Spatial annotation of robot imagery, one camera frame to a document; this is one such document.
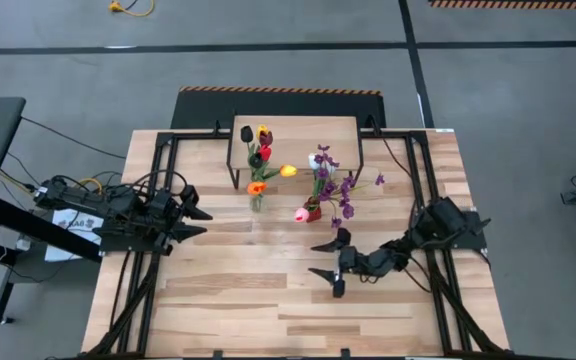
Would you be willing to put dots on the pink artificial tulip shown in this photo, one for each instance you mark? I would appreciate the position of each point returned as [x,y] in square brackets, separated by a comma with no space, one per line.
[301,215]

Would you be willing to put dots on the white-blue artificial tulip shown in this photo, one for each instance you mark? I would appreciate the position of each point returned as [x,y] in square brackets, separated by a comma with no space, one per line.
[314,161]

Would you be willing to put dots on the wooden shelf with black frame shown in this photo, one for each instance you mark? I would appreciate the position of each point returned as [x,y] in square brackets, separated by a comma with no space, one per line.
[313,132]

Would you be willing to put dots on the white power adapter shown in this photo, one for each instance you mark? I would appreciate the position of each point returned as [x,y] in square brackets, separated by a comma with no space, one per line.
[22,245]

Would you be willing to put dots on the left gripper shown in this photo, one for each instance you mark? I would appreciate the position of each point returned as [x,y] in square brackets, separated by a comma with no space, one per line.
[168,212]

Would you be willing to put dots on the white paper sheet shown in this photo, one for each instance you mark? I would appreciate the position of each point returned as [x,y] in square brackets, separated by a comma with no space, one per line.
[68,222]

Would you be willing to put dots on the red glass vase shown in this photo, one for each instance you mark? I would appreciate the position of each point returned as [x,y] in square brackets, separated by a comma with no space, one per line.
[314,211]

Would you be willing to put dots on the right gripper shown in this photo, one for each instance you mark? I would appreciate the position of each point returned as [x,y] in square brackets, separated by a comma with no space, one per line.
[368,262]

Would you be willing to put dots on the black metal table frame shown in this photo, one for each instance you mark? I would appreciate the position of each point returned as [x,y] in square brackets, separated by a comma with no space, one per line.
[193,136]

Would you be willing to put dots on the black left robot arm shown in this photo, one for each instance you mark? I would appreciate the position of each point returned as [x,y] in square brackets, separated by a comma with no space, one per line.
[118,200]

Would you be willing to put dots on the striped hazard floor strip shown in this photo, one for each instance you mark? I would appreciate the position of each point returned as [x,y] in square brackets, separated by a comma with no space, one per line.
[518,3]

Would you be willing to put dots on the dark red artificial tulip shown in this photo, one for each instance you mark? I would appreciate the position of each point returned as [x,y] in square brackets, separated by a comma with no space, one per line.
[267,139]

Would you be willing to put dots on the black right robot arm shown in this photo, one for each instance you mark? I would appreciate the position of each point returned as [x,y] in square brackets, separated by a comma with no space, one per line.
[448,220]

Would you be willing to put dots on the black floor mat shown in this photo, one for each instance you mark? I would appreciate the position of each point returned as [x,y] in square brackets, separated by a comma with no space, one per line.
[278,110]

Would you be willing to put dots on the clear glass vase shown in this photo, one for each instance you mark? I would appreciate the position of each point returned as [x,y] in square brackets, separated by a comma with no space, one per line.
[256,203]

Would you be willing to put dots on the purple artificial flower bunch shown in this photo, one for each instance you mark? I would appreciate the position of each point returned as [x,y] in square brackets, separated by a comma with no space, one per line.
[347,211]

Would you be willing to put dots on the black floor tape strip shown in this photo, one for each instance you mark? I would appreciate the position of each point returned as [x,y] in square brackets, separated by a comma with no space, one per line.
[418,75]
[268,47]

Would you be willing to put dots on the yellow-red artificial tulip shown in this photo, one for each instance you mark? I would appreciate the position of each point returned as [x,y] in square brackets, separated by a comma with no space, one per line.
[288,171]

